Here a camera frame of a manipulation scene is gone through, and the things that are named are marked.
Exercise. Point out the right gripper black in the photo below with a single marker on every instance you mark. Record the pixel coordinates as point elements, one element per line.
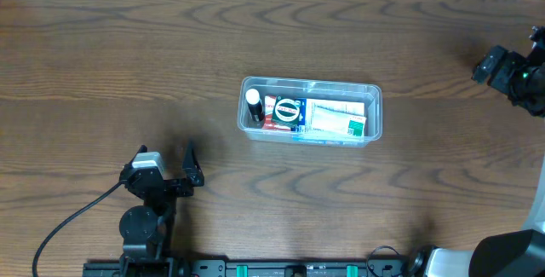
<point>500,69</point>

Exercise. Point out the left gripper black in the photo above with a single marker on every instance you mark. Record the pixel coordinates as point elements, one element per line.
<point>169,184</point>

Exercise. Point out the dark bottle white cap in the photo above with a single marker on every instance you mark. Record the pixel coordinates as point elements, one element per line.
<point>254,103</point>

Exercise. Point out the green Zam-Buk box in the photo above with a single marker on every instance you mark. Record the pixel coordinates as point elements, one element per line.
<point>286,111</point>

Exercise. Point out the blue medicine box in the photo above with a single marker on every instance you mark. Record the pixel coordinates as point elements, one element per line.
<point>331,119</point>

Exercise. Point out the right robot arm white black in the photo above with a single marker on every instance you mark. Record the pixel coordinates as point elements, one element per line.
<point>513,254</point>

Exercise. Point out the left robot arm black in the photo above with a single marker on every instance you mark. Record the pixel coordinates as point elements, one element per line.
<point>147,229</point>

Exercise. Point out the clear plastic container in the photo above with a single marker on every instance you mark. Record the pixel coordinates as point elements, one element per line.
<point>369,94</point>

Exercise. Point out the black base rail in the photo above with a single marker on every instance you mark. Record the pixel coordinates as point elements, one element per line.
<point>380,267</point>

